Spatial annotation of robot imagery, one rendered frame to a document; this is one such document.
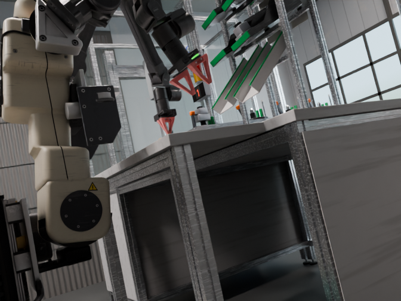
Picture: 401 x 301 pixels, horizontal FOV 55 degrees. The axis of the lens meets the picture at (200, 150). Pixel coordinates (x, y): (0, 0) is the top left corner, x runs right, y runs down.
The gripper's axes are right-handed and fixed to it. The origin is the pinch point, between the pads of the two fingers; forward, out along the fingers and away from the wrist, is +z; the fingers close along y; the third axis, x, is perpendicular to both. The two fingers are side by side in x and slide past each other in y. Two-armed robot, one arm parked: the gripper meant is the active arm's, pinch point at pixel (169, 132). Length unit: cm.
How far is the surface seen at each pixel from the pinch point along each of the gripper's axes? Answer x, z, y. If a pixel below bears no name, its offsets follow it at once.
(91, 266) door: -23, 79, 275
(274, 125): 4, 14, -68
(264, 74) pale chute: -14, -7, -50
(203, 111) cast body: -21.8, -8.5, 2.6
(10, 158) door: 35, -46, 277
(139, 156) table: 33, 14, -43
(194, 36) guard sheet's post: -36, -53, 16
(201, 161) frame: 3.1, 16.8, -25.8
